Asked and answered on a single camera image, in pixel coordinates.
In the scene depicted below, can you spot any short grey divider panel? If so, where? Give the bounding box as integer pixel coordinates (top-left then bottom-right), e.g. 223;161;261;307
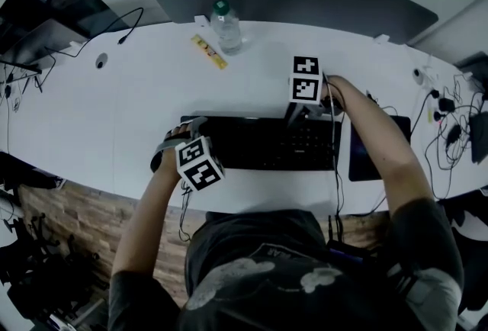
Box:
0;18;88;73

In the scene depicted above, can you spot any dark printed T-shirt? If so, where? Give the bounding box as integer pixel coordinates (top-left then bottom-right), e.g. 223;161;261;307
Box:
108;208;466;331

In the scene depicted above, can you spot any black keyboard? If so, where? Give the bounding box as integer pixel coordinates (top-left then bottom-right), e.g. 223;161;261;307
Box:
179;114;342;172

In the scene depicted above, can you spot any thin black desk cable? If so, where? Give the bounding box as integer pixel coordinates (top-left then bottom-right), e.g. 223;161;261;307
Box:
365;89;400;117

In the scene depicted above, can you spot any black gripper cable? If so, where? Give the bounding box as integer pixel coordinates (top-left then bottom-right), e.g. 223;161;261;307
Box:
323;73;346;243
178;182;194;243

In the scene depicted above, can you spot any large black monitor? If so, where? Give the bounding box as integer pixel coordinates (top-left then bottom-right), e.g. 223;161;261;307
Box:
0;0;129;56

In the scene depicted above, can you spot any black office chair base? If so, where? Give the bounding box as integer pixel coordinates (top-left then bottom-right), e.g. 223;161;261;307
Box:
0;214;110;326

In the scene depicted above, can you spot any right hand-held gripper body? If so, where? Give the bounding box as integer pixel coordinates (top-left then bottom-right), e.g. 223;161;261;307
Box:
287;55;333;121

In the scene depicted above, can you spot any tangle of black cables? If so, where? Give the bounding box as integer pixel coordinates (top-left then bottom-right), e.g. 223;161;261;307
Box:
413;69;488;201

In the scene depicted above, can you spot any person's right forearm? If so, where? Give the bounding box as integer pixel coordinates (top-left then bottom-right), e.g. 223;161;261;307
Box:
323;74;435;216

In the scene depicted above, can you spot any person's left hand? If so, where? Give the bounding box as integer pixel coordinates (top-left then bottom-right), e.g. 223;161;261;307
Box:
163;122;192;144

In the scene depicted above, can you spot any black mouse pad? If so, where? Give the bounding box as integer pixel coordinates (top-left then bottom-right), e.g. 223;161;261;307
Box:
348;114;412;182

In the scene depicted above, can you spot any yellow printed packet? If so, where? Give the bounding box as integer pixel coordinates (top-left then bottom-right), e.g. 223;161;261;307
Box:
190;34;229;70

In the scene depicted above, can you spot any small dark monitor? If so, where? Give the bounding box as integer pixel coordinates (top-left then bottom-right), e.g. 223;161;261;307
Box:
453;50;488;76

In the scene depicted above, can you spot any person's left forearm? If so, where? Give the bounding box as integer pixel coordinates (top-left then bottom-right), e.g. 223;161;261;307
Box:
111;159;184;277

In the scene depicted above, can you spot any black cable with plug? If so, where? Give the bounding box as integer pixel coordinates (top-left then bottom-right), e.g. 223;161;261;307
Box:
45;7;145;59

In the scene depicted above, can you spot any dark grey power strip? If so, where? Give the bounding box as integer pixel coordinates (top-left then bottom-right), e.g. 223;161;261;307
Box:
468;112;488;166

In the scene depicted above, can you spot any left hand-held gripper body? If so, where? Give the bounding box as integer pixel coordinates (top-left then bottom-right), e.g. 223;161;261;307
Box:
149;130;226;194

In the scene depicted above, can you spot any clear plastic water bottle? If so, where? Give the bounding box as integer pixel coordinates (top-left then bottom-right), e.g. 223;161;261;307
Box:
210;0;243;56

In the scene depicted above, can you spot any small white camera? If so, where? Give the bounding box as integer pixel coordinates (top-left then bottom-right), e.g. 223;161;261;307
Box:
413;65;435;85

